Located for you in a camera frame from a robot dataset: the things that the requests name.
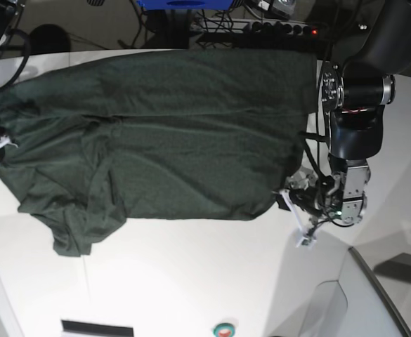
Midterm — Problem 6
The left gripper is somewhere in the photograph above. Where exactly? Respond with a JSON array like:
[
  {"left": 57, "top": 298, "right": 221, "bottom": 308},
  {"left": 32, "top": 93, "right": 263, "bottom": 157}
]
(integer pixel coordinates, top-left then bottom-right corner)
[{"left": 296, "top": 157, "right": 371, "bottom": 227}]

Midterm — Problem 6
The dark green t-shirt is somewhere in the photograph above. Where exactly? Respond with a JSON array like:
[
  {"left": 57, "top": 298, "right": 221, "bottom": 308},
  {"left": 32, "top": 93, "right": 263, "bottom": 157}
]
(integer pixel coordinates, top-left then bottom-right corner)
[{"left": 0, "top": 49, "right": 317, "bottom": 257}]

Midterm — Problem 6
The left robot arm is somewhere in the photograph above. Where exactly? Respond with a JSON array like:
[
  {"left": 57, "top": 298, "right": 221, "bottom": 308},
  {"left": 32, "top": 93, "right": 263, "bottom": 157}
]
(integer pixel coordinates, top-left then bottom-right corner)
[{"left": 285, "top": 1, "right": 411, "bottom": 230}]

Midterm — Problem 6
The red green emergency button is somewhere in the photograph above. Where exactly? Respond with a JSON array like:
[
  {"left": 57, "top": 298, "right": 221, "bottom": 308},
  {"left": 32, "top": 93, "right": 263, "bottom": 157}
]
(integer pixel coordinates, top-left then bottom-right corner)
[{"left": 213, "top": 322, "right": 235, "bottom": 337}]

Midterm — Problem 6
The black power strip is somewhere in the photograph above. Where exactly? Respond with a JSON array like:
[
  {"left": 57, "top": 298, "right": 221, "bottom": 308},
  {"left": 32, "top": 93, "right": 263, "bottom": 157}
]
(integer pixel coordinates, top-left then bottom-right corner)
[{"left": 247, "top": 20, "right": 320, "bottom": 38}]

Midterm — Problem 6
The blue box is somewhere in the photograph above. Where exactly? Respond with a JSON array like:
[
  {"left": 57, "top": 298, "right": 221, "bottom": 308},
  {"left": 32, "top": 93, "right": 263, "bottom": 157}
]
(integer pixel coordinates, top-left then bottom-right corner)
[{"left": 137, "top": 0, "right": 233, "bottom": 10}]

